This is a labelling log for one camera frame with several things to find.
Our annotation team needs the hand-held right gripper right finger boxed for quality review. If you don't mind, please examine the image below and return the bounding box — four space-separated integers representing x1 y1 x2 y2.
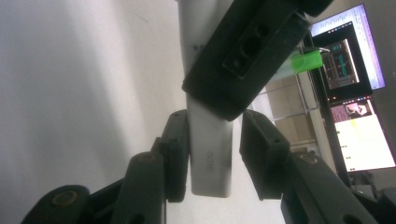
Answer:
239 109 292 201

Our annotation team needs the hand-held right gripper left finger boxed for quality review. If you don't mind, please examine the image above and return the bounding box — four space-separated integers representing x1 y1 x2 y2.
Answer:
152 109 191 203

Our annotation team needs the white cylindrical tube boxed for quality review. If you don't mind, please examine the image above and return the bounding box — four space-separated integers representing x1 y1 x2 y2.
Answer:
177 0 234 199

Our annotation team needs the green highlighter pen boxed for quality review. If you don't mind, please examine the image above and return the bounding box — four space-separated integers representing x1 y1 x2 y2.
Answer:
276 49 324 79

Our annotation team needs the monitor with dark window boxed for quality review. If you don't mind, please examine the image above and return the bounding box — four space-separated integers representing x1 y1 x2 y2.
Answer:
310 3 387 101

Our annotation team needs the monitor with white window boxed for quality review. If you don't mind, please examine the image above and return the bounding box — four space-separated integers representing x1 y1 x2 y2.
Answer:
329 95 396 173

